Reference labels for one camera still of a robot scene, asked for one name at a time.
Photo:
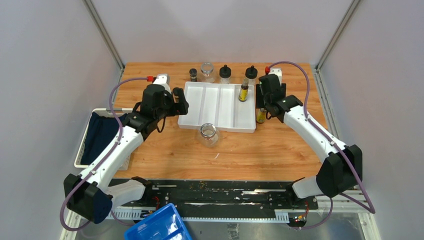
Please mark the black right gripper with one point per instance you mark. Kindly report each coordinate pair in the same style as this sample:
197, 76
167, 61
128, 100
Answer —
260, 98

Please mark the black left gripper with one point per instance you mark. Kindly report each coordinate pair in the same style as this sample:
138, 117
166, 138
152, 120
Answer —
178, 108

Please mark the black-lid shaker jar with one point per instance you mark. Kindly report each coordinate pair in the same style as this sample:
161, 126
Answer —
225, 73
251, 74

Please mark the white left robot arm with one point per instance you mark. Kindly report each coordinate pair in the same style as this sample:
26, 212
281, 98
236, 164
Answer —
89, 194

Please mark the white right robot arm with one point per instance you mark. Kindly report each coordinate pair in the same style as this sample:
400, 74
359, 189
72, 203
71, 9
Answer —
341, 165

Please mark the white divided tray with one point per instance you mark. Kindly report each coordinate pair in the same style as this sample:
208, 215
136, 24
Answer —
219, 104

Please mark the small spice bottle far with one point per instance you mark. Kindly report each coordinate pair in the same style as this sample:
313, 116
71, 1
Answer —
193, 74

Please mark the clear glass jar near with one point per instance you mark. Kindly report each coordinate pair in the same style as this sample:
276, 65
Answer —
208, 135

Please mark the clear glass jar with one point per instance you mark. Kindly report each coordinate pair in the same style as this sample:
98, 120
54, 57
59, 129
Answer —
208, 135
207, 72

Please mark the clear glass jar far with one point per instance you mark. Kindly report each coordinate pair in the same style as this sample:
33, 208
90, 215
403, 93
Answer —
207, 72

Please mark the dark blue cloth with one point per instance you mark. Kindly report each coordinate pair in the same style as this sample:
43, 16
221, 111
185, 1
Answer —
101, 131

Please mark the blue plastic bin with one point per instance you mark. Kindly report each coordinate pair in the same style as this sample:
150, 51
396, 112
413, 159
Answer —
163, 224

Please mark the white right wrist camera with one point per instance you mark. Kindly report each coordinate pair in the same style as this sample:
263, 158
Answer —
278, 72

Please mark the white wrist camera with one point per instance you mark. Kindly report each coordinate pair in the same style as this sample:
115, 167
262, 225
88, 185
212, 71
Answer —
162, 79
278, 72

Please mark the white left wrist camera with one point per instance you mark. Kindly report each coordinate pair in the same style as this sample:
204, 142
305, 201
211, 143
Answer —
162, 79

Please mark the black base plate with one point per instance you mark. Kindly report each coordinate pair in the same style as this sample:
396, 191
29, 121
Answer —
223, 199

